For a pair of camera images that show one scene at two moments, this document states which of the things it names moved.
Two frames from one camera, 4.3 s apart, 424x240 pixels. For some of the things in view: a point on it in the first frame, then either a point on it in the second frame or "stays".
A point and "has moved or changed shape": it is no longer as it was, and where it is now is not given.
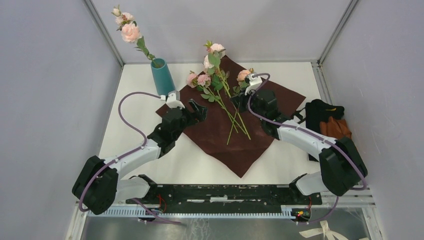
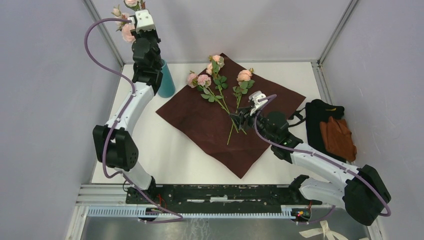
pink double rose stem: x=203 y=81 stays
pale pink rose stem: x=211 y=62 has moved or changed shape
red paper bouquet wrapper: x=242 y=109 stays
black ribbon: x=299 y=116 stays
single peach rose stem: x=238 y=89 stays
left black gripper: x=194 y=118 -> x=141 y=33
